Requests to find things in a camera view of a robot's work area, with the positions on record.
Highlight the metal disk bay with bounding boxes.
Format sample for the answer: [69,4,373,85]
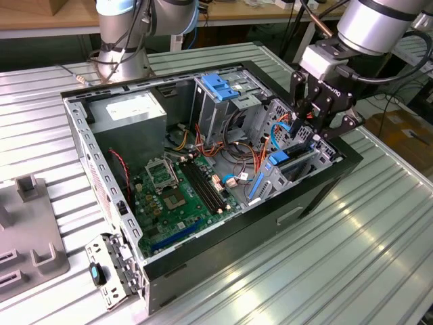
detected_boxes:
[245,97,342,207]

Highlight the metal socket cover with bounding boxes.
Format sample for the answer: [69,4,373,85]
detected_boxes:
[144,158,180,191]

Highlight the blue SATA data wire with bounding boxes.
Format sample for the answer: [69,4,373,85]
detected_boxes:
[221,121,296,186]

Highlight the metal slat side table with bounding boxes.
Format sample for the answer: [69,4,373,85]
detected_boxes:
[388,30,433,74]

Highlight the black stand legs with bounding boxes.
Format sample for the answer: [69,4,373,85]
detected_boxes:
[282,0,311,65]

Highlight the red orange wire bundle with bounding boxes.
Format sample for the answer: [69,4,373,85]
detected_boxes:
[194,123,271,179]

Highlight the green motherboard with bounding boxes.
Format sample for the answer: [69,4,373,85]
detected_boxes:
[130,154,244,260]

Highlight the red black twisted wire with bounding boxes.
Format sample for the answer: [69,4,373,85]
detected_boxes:
[108,148,133,204]

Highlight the hinged metal card bracket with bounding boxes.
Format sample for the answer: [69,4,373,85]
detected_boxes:
[84,232,146,311]

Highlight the yellow wire bundle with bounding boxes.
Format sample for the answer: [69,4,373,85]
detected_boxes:
[174,130,190,152]

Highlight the blue expansion slot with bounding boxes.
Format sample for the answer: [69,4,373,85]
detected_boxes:
[150,218,204,253]

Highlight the orange red power wire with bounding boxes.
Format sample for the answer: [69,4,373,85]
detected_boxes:
[286,110,314,125]

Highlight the hard disk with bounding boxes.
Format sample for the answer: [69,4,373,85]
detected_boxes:
[248,140,321,202]

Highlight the CPU socket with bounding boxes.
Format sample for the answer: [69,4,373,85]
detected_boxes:
[159,188,189,213]

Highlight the grey metal drive cage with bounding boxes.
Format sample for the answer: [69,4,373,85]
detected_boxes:
[189,69,271,145]

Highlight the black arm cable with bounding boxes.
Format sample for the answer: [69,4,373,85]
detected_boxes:
[55,0,160,85]

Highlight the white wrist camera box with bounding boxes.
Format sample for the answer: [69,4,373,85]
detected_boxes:
[299,43,341,74]

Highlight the open black PC case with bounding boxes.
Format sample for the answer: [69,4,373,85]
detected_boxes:
[60,60,365,316]

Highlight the black cable bundle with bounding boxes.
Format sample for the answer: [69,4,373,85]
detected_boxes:
[221,108,253,163]

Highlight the cardboard box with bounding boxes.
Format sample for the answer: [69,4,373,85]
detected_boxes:
[363,110,433,160]

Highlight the wooden desk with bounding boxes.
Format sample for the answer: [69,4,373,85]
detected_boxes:
[0,0,349,40]

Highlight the small white box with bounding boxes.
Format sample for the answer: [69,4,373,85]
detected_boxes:
[274,0,319,11]

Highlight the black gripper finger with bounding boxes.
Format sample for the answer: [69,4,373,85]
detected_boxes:
[289,70,317,135]
[313,106,366,140]

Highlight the grey parts rack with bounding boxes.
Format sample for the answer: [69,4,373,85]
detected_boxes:
[0,174,72,302]

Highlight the black RAM slot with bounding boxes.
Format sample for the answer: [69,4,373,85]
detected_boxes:
[182,160,222,213]
[186,159,225,210]
[178,161,219,215]
[190,158,227,208]

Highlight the locking lever wire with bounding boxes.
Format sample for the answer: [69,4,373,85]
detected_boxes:
[163,152,181,186]

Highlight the blue black latch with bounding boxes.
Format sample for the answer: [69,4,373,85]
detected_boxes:
[89,263,105,286]

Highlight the grey power supply unit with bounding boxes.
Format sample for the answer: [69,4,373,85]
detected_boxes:
[86,89,169,173]

